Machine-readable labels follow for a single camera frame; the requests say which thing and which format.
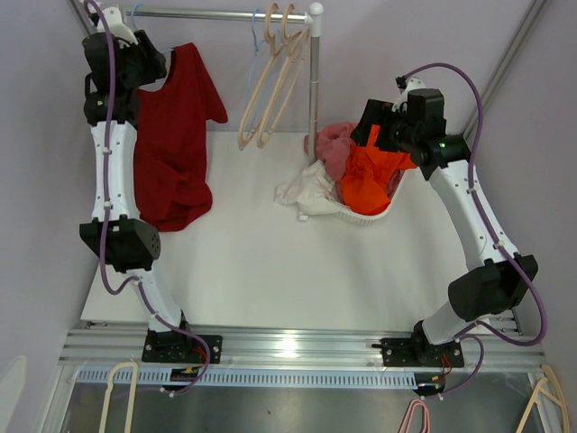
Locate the pink hanger bottom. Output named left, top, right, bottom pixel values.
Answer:
left=398, top=399, right=431, bottom=433

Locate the beige hanger bottom right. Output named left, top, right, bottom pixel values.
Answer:
left=516, top=364, right=571, bottom=433

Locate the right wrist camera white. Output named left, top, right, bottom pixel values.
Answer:
left=391, top=77, right=426, bottom=113

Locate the beige wooden hanger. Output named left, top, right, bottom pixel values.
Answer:
left=257, top=3, right=309, bottom=149
left=237, top=2, right=284, bottom=151

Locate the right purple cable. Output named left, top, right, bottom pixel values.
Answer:
left=394, top=61, right=549, bottom=402

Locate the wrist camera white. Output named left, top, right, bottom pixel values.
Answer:
left=391, top=77, right=426, bottom=113
left=84, top=1, right=138, bottom=45

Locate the metal clothes rack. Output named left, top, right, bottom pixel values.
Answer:
left=78, top=0, right=325, bottom=157

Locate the orange t shirt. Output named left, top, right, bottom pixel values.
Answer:
left=340, top=144, right=417, bottom=216

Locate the purple cable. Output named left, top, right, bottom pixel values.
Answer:
left=394, top=61, right=549, bottom=402
left=83, top=0, right=213, bottom=398

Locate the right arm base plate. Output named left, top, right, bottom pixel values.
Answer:
left=371, top=337, right=464, bottom=368

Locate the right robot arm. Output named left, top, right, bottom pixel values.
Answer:
left=351, top=87, right=538, bottom=365

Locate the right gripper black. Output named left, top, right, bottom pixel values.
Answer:
left=350, top=100, right=418, bottom=154

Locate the aluminium rail frame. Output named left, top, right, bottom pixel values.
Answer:
left=57, top=321, right=545, bottom=373

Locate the white t shirt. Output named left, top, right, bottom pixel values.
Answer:
left=273, top=161, right=343, bottom=216

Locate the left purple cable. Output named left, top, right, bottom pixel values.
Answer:
left=83, top=0, right=213, bottom=398

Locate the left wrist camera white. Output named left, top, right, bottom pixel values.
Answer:
left=84, top=1, right=138, bottom=45

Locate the blue hanger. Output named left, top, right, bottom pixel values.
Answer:
left=247, top=8, right=262, bottom=90
left=129, top=2, right=174, bottom=54

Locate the white plastic basket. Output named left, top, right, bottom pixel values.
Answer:
left=333, top=121, right=407, bottom=226

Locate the dark red t shirt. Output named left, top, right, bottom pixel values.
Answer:
left=133, top=43, right=228, bottom=232

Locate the slotted cable duct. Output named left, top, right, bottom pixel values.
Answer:
left=76, top=365, right=442, bottom=390

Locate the pink t shirt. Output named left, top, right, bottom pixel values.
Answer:
left=316, top=122, right=357, bottom=182

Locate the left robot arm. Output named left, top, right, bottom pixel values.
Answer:
left=79, top=30, right=195, bottom=363

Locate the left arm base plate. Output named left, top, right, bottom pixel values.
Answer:
left=142, top=331, right=206, bottom=364

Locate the cream hanger bottom left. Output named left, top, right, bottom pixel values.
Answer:
left=96, top=359, right=140, bottom=433

